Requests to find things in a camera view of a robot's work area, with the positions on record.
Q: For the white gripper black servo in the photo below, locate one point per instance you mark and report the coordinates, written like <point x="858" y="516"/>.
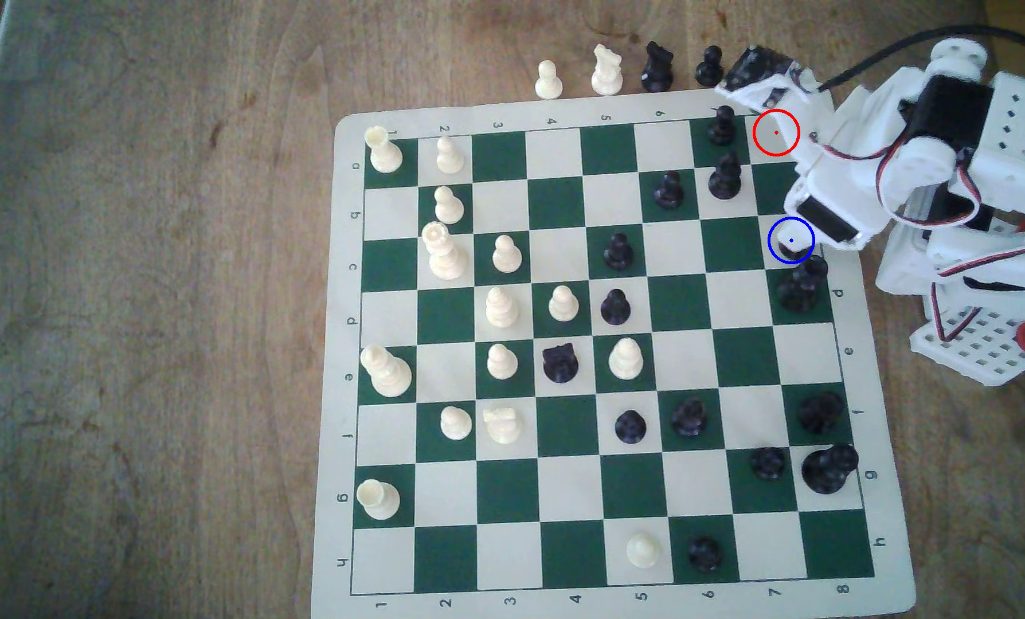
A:
<point x="829" y="222"/>

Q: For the black chess rook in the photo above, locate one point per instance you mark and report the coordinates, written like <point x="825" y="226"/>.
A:
<point x="792" y="252"/>
<point x="820" y="413"/>

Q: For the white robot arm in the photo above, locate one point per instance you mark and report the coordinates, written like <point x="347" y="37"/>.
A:
<point x="994" y="146"/>

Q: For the black chess queen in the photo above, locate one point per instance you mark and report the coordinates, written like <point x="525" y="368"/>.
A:
<point x="801" y="285"/>

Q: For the black chess bishop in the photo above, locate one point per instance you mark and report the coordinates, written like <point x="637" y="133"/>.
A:
<point x="725" y="176"/>

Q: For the black chess pawn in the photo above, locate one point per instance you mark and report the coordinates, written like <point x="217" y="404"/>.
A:
<point x="618" y="251"/>
<point x="630" y="426"/>
<point x="720" y="125"/>
<point x="705" y="554"/>
<point x="669" y="190"/>
<point x="709" y="66"/>
<point x="689" y="417"/>
<point x="616" y="307"/>
<point x="768" y="462"/>

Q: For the black chess knight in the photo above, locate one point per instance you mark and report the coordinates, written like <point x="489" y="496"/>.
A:
<point x="657" y="67"/>
<point x="561" y="362"/>

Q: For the white chess bishop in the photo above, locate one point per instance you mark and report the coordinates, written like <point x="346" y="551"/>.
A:
<point x="625" y="358"/>

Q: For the black chess king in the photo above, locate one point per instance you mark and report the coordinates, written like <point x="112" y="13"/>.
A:
<point x="829" y="468"/>

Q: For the white chess knight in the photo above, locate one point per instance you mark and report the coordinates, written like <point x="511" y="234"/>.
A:
<point x="606" y="70"/>
<point x="503" y="424"/>

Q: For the white chess pawn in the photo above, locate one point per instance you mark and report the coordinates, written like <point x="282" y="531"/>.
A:
<point x="563" y="303"/>
<point x="449" y="205"/>
<point x="450" y="156"/>
<point x="549" y="80"/>
<point x="643" y="550"/>
<point x="501" y="307"/>
<point x="501" y="361"/>
<point x="506" y="254"/>
<point x="456" y="423"/>

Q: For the green and white chess mat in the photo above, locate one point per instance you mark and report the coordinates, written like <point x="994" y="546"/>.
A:
<point x="564" y="481"/>

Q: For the white chess queen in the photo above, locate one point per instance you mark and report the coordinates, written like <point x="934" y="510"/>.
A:
<point x="442" y="249"/>

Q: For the white chess rook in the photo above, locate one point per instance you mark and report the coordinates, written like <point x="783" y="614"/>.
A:
<point x="383" y="149"/>
<point x="377" y="498"/>

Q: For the white chess king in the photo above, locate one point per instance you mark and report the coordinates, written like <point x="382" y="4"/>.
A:
<point x="384" y="370"/>

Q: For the white perforated base plate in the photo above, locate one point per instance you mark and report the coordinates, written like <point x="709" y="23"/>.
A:
<point x="985" y="348"/>

